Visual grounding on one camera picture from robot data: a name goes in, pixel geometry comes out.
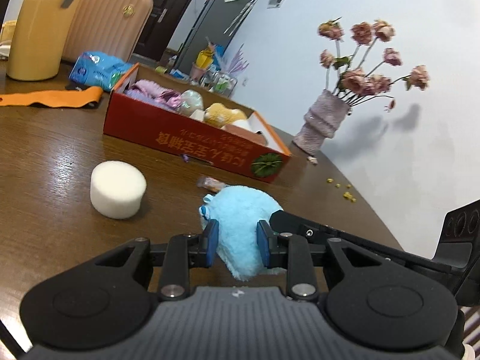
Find yellow thermos jug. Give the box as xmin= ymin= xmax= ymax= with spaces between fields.
xmin=7 ymin=0 xmax=79 ymax=81

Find grey refrigerator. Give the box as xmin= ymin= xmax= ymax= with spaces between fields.
xmin=173 ymin=0 xmax=255 ymax=73

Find pink textured vase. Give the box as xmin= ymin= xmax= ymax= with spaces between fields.
xmin=293 ymin=89 xmax=350 ymax=155

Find wire storage rack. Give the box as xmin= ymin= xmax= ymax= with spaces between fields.
xmin=190 ymin=65 xmax=238 ymax=98

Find iridescent soft ball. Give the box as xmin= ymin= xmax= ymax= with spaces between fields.
xmin=179 ymin=89 xmax=204 ymax=116

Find red cardboard box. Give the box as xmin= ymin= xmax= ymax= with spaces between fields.
xmin=103 ymin=63 xmax=292 ymax=182

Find yellow crumbs on table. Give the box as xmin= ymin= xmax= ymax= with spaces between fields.
xmin=325 ymin=178 xmax=356 ymax=203

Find dried pink roses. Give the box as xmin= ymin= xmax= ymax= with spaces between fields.
xmin=316 ymin=17 xmax=431 ymax=115

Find purple fluffy cloth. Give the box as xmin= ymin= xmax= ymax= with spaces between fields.
xmin=124 ymin=80 xmax=182 ymax=112

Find blue tissue pack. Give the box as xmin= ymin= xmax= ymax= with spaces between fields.
xmin=69 ymin=51 xmax=133 ymax=92

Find orange flat strap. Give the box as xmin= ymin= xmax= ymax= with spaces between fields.
xmin=0 ymin=85 xmax=104 ymax=110

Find white foam cylinder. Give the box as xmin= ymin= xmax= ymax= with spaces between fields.
xmin=89 ymin=161 xmax=146 ymax=219

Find pink ribbed suitcase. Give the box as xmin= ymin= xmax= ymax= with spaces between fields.
xmin=62 ymin=0 xmax=153 ymax=62

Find dark entrance door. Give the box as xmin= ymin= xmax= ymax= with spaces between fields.
xmin=134 ymin=0 xmax=192 ymax=61

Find light blue fluffy cloth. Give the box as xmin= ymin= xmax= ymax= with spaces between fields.
xmin=199 ymin=185 xmax=284 ymax=281

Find yellow plush toy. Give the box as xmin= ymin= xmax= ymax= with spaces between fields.
xmin=203 ymin=102 xmax=247 ymax=128

